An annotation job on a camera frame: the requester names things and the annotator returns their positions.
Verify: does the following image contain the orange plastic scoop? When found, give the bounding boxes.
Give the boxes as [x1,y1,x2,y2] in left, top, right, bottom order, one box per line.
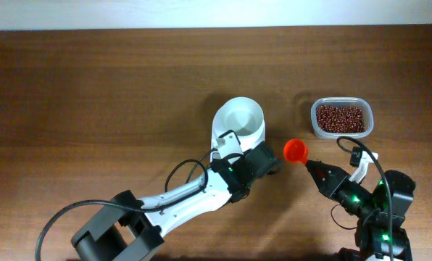
[283,139,309,165]

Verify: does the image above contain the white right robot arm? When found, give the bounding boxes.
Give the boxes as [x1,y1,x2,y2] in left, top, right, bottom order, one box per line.
[305,160,415,261]

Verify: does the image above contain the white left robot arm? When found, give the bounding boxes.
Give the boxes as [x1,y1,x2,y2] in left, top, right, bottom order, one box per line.
[71,142,281,261]

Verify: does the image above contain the white digital kitchen scale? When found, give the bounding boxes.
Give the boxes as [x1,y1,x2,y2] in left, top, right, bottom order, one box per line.
[212,109,265,152]

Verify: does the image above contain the white round bowl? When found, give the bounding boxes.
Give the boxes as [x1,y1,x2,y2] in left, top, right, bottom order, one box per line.
[212,96,265,139]

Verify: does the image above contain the red azuki beans in container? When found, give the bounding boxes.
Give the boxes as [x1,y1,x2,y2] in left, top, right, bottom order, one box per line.
[315,105,365,133]

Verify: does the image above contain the clear plastic bean container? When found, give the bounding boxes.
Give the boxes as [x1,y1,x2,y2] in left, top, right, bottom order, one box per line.
[310,97,374,139]

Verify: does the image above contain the black left camera cable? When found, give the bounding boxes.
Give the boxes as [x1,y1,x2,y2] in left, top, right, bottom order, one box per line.
[34,146,219,261]

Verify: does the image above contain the black camera cable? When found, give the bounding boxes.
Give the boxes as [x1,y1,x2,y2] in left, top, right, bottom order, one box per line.
[336,136,396,261]
[34,146,219,261]

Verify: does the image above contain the black right camera cable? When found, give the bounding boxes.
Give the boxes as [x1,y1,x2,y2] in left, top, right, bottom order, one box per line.
[336,136,396,261]

